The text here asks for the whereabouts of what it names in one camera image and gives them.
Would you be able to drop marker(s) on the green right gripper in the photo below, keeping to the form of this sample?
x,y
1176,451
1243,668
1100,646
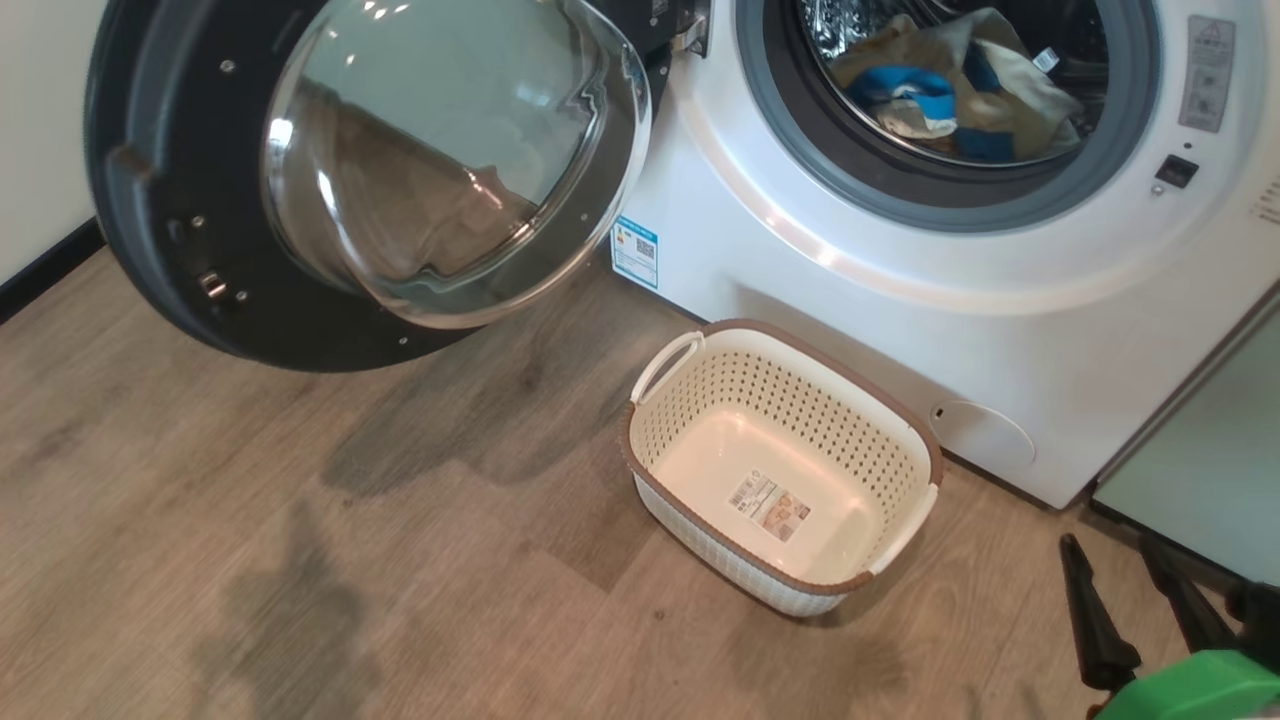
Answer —
x,y
1210,690

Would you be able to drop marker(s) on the plain pale yellow garment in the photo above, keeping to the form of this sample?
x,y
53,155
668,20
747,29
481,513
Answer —
x,y
1035,100

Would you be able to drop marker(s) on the yellow garment with blue patches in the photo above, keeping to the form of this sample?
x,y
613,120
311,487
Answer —
x,y
915,85

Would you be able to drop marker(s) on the round black glass washer door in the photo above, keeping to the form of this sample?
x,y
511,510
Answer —
x,y
200,180

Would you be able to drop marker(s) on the white front-load washing machine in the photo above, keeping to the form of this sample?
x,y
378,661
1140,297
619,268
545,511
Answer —
x,y
800,290

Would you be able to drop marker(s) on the grey metal bracket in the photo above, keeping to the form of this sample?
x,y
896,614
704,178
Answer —
x,y
692,35

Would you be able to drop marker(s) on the pale green cabinet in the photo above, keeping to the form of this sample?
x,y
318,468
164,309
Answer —
x,y
1200,470

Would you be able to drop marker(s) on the round drain filter cover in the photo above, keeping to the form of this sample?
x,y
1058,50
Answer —
x,y
985,435

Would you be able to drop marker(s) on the paper product sticker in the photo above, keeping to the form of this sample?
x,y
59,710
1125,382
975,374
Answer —
x,y
769,507

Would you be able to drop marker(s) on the cream laundry basket brown rim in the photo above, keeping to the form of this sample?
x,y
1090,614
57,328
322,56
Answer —
x,y
700,410

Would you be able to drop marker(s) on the grey warning sticker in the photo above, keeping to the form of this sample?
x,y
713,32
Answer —
x,y
1207,75

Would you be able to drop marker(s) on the blue energy label sticker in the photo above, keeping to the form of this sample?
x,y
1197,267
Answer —
x,y
635,252

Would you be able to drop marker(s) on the black baseboard strip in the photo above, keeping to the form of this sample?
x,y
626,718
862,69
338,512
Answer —
x,y
50,270

